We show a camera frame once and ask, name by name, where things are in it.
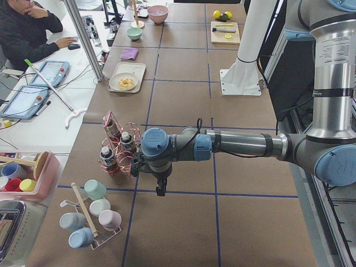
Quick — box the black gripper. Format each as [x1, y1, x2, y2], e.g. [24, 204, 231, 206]
[131, 152, 172, 196]

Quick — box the tea bottle white cap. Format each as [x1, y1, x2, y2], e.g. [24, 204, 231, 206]
[120, 131, 136, 153]

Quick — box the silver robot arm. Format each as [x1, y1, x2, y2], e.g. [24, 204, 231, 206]
[131, 1, 355, 196]

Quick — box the front tea bottle in rack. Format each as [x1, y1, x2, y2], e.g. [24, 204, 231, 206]
[100, 146, 117, 172]

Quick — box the tea bottle in rack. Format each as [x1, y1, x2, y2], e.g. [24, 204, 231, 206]
[103, 116, 122, 142]
[100, 146, 117, 172]

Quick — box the top tea bottle in rack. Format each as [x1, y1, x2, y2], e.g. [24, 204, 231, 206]
[103, 116, 122, 142]

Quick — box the cream rectangular tray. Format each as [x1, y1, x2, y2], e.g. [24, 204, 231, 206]
[108, 62, 146, 93]

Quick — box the pink cup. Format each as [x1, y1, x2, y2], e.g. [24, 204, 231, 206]
[98, 210, 122, 231]

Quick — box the mint green cup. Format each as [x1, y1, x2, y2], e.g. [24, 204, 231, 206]
[84, 179, 107, 201]

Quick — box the white cup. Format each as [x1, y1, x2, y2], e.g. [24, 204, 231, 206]
[89, 198, 111, 217]

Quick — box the grey cup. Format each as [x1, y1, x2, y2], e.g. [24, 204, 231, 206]
[59, 212, 86, 232]

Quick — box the glazed twisted donut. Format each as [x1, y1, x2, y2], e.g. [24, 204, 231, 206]
[118, 78, 135, 91]

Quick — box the cream round plate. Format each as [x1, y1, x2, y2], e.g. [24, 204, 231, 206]
[109, 72, 138, 92]

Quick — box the pink storage bin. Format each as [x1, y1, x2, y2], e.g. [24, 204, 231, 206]
[1, 151, 60, 201]

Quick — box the yellow cup in bin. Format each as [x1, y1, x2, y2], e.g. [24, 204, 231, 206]
[19, 179, 37, 192]

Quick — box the purple folded cloth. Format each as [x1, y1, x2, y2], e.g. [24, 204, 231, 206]
[120, 47, 139, 61]

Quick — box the black marker pen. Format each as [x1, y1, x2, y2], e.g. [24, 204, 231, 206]
[35, 101, 51, 116]

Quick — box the silver toaster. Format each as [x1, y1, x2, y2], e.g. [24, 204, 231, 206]
[1, 200, 47, 266]

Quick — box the red cup in bin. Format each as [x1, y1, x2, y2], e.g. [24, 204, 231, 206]
[4, 178, 22, 192]

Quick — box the blue cup in bin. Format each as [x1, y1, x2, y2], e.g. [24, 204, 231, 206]
[1, 163, 21, 179]

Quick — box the mint green bowl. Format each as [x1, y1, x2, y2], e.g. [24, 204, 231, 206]
[126, 27, 142, 41]

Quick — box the far teach pendant tablet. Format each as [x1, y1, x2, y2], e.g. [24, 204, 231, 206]
[37, 61, 70, 87]

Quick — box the teach pendant tablet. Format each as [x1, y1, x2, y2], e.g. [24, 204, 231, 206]
[37, 61, 70, 87]
[1, 85, 49, 120]

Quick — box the wooden cutting board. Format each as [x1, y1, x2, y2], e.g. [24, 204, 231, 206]
[210, 21, 240, 45]

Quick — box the near teach pendant tablet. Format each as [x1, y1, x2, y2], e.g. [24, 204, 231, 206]
[1, 85, 49, 120]

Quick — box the wooden mug tree stand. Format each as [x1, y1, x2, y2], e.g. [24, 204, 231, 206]
[131, 0, 145, 29]

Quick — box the black computer mouse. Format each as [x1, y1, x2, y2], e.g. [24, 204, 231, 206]
[68, 43, 81, 51]

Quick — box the pink bowl with ice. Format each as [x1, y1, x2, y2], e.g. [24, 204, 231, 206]
[147, 6, 169, 24]

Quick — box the yellow plastic knife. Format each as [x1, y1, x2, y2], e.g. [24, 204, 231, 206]
[215, 23, 234, 27]

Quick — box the green avocado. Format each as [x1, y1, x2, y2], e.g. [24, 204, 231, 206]
[220, 13, 228, 22]

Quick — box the left yellow lemon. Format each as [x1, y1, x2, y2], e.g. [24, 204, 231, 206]
[213, 10, 221, 19]

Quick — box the yellow lemon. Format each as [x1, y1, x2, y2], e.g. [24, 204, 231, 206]
[213, 10, 221, 19]
[224, 11, 233, 19]

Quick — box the right yellow lemon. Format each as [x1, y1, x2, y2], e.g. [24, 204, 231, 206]
[224, 11, 233, 19]

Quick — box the seated person in black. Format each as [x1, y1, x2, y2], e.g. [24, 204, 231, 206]
[1, 1, 77, 71]

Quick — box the copper wire bottle rack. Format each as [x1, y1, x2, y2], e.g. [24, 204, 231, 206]
[98, 111, 141, 176]

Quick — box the white cup rack wooden handle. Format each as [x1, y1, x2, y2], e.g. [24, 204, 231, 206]
[60, 182, 122, 250]

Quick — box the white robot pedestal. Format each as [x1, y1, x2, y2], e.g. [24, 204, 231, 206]
[220, 0, 278, 96]

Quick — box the aluminium frame post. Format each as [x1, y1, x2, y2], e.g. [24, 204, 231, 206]
[63, 0, 104, 82]

